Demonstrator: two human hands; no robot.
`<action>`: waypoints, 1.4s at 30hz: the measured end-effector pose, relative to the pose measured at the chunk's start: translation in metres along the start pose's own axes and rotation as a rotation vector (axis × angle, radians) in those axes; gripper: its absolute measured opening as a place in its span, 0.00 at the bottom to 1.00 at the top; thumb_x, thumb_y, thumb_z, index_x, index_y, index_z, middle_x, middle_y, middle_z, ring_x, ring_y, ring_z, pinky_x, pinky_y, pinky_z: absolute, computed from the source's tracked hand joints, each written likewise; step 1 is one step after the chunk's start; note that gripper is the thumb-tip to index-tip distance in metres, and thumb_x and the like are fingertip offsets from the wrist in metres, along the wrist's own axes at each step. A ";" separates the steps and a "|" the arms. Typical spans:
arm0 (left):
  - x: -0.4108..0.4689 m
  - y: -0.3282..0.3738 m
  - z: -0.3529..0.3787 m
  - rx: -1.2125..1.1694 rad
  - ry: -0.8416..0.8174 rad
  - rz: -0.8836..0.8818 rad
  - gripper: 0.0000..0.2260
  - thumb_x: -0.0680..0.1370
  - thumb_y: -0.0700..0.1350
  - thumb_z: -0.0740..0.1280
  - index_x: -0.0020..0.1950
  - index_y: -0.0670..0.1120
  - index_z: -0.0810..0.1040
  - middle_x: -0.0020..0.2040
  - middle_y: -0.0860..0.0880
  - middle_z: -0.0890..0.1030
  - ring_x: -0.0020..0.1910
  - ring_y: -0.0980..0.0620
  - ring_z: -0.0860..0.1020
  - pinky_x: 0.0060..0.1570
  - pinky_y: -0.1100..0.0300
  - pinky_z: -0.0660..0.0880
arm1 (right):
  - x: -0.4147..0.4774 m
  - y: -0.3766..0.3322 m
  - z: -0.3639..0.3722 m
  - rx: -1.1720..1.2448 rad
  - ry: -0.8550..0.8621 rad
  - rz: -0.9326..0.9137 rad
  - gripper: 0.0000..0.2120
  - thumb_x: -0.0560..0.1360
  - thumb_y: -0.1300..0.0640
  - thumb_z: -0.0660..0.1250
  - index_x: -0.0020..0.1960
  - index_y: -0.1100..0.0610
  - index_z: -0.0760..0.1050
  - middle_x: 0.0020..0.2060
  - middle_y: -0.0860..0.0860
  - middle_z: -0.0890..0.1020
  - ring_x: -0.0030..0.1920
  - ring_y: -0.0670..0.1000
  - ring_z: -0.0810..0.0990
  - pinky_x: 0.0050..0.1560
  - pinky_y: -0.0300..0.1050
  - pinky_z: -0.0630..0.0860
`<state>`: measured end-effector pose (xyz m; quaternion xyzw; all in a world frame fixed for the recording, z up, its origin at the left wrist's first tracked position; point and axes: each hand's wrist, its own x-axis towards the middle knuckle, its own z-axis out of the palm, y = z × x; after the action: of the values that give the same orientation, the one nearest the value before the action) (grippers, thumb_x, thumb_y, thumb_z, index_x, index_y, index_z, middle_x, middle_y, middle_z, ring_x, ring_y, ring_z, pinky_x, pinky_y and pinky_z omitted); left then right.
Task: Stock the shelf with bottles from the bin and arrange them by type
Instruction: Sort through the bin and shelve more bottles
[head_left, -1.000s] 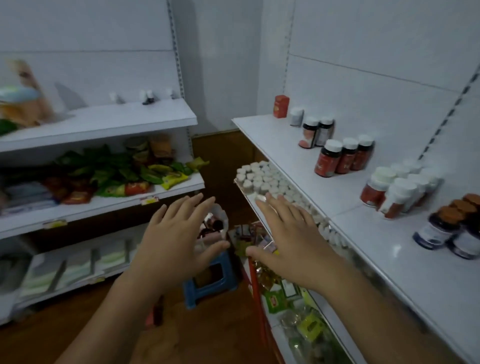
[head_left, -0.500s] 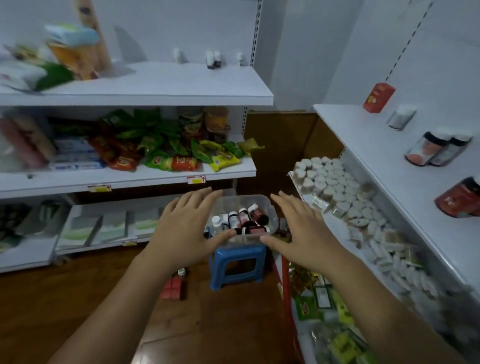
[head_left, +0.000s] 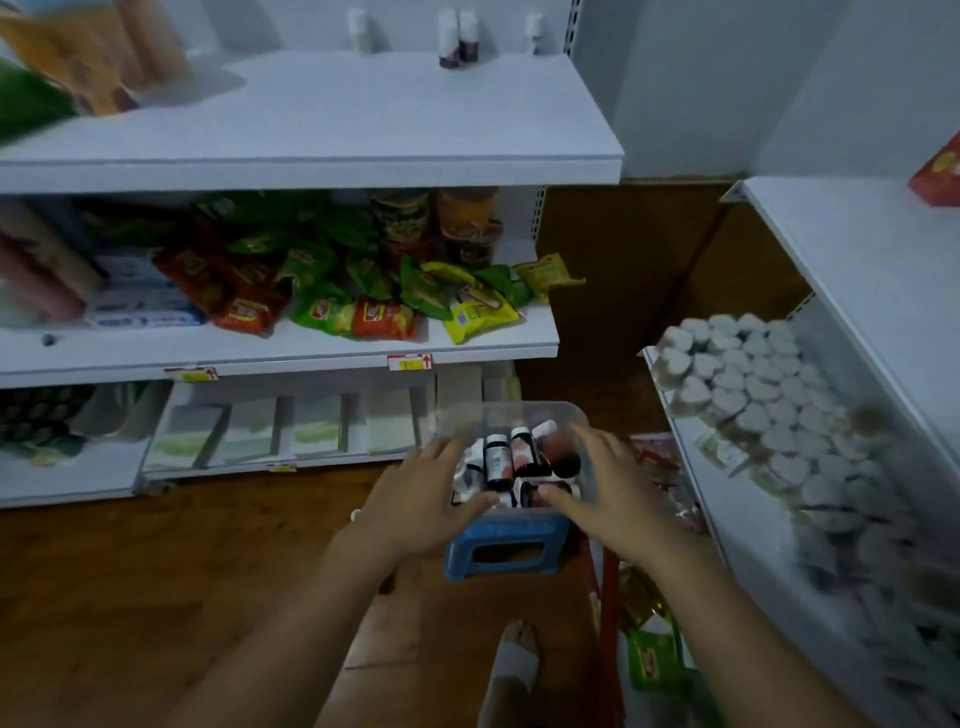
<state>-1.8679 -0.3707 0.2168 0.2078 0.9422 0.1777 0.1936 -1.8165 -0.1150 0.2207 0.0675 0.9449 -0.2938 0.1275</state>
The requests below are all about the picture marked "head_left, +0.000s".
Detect person's left hand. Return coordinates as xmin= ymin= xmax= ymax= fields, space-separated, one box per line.
xmin=357 ymin=434 xmax=501 ymax=563

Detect person's right hand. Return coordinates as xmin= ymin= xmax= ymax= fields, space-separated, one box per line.
xmin=535 ymin=423 xmax=681 ymax=565

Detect clear plastic container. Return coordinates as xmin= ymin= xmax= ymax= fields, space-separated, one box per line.
xmin=435 ymin=400 xmax=599 ymax=520

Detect person's right forearm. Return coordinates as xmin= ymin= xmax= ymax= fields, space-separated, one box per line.
xmin=633 ymin=525 xmax=860 ymax=728

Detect person's left forearm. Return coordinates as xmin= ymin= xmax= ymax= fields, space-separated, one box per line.
xmin=168 ymin=523 xmax=410 ymax=728

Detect blue plastic stool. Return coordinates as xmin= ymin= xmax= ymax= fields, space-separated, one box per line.
xmin=441 ymin=510 xmax=573 ymax=584

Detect pile of small dropper bottles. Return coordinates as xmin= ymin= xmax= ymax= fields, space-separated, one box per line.
xmin=452 ymin=420 xmax=583 ymax=513

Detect red shopping basket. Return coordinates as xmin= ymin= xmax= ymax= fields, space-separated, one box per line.
xmin=586 ymin=432 xmax=717 ymax=728

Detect white green flat packet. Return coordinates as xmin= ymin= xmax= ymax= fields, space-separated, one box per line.
xmin=216 ymin=396 xmax=280 ymax=464
xmin=144 ymin=403 xmax=228 ymax=471
xmin=288 ymin=393 xmax=348 ymax=459
xmin=363 ymin=388 xmax=419 ymax=456

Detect person's foot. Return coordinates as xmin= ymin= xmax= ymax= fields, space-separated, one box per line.
xmin=477 ymin=618 xmax=542 ymax=728

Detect small green red packet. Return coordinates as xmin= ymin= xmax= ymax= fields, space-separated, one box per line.
xmin=625 ymin=621 xmax=690 ymax=693

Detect pile of white heart containers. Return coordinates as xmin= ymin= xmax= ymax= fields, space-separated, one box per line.
xmin=651 ymin=312 xmax=960 ymax=676

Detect pile of colourful snack packets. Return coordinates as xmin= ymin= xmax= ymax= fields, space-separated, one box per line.
xmin=153 ymin=191 xmax=587 ymax=346

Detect orange cup noodle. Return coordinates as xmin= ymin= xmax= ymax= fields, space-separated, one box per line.
xmin=435 ymin=186 xmax=505 ymax=269

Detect green cup noodle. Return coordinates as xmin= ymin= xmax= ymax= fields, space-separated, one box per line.
xmin=370 ymin=189 xmax=434 ymax=264

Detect blue white tissue packs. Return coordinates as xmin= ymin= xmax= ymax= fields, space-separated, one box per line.
xmin=84 ymin=253 xmax=207 ymax=330

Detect white metal shelf unit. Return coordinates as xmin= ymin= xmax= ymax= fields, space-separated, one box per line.
xmin=0 ymin=0 xmax=626 ymax=513

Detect dark green packaged goods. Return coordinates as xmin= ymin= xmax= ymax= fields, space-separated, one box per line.
xmin=0 ymin=384 xmax=95 ymax=460

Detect pink rolled packs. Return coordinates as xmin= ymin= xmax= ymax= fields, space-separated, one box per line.
xmin=0 ymin=198 xmax=102 ymax=325

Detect red box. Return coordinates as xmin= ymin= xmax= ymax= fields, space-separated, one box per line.
xmin=908 ymin=130 xmax=960 ymax=208

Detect orange snack packet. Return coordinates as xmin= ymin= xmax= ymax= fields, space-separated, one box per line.
xmin=0 ymin=0 xmax=190 ymax=118

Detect large green snack packet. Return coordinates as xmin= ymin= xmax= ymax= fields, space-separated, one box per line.
xmin=0 ymin=58 xmax=78 ymax=145

